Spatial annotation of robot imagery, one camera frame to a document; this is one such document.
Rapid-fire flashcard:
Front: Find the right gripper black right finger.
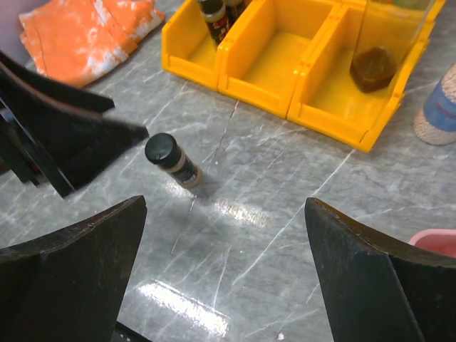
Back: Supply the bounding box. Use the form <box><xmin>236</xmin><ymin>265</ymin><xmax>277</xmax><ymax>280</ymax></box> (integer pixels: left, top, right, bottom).
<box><xmin>304</xmin><ymin>197</ymin><xmax>455</xmax><ymax>341</ymax></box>

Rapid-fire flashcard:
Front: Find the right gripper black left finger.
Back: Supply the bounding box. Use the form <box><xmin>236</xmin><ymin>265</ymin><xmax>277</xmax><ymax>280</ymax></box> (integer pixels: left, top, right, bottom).
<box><xmin>1</xmin><ymin>195</ymin><xmax>147</xmax><ymax>341</ymax></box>

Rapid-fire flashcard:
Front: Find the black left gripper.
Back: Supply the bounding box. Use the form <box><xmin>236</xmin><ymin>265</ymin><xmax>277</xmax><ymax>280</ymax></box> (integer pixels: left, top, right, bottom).
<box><xmin>1</xmin><ymin>51</ymin><xmax>149</xmax><ymax>197</ymax></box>

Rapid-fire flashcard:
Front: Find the small black cap shaker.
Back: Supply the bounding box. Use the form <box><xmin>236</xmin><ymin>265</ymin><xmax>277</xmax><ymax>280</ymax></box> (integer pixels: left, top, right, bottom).
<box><xmin>145</xmin><ymin>133</ymin><xmax>202</xmax><ymax>189</ymax></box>
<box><xmin>225</xmin><ymin>0</ymin><xmax>247</xmax><ymax>19</ymax></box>
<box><xmin>197</xmin><ymin>0</ymin><xmax>231</xmax><ymax>46</ymax></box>

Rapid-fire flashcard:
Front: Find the white peppercorn jar silver lid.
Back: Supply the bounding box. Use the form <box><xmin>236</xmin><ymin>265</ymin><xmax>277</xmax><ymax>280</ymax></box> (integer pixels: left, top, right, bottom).
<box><xmin>413</xmin><ymin>62</ymin><xmax>455</xmax><ymax>146</ymax></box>

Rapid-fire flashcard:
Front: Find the glass oil bottle gold spout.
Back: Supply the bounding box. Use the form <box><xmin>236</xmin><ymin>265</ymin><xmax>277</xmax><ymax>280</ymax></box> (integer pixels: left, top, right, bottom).
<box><xmin>350</xmin><ymin>0</ymin><xmax>434</xmax><ymax>93</ymax></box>

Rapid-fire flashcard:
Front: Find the pink divided organizer tray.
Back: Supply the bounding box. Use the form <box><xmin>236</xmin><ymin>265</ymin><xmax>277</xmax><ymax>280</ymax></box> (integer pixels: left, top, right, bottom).
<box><xmin>409</xmin><ymin>229</ymin><xmax>456</xmax><ymax>258</ymax></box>

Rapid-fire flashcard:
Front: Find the orange white cloth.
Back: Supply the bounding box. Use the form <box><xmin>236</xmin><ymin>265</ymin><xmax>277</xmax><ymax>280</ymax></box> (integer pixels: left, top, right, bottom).
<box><xmin>19</xmin><ymin>0</ymin><xmax>165</xmax><ymax>88</ymax></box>

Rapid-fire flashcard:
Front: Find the yellow bin front right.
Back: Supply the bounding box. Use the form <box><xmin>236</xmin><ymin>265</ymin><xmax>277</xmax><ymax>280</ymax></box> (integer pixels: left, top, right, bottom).
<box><xmin>287</xmin><ymin>1</ymin><xmax>445</xmax><ymax>152</ymax></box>

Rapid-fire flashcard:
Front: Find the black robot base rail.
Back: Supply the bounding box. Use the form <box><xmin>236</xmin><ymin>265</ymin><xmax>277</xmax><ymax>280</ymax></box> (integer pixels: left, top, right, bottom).
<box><xmin>110</xmin><ymin>321</ymin><xmax>151</xmax><ymax>342</ymax></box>

